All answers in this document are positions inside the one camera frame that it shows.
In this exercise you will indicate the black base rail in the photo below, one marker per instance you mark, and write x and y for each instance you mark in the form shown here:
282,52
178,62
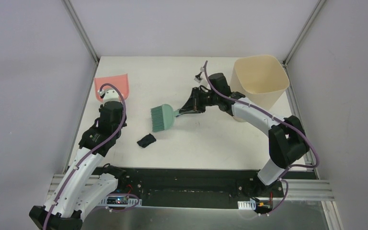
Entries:
190,188

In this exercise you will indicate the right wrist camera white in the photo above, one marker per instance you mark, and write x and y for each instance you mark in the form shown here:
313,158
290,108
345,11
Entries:
200,77

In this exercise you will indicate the beige waste bin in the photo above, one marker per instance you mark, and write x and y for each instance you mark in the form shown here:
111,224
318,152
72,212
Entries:
261,78

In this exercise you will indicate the right white cable duct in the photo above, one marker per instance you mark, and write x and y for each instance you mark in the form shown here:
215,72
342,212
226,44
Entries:
247,205

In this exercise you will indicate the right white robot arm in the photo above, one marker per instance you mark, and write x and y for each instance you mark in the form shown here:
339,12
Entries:
286,144

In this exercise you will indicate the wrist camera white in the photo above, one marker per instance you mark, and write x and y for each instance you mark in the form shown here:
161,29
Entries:
200,77
108,95

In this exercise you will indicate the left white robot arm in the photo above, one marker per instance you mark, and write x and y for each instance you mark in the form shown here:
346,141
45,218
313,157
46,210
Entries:
69,205

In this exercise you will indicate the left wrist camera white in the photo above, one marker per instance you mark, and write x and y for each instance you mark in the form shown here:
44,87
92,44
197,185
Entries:
108,95

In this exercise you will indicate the left white cable duct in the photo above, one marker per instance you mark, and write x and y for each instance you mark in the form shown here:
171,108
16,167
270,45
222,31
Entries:
120,201

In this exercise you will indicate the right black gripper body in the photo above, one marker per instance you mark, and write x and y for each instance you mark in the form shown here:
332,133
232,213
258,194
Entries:
201,99

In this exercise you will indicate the green hand brush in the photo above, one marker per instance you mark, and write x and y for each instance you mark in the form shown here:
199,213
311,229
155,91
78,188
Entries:
163,117

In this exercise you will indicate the black paper scrap near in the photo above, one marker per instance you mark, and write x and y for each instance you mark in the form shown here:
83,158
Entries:
146,140

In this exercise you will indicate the white cable duct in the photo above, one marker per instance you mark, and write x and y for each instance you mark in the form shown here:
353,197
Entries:
247,205
120,201

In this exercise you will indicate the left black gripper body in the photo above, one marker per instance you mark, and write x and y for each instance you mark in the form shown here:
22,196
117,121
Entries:
110,104

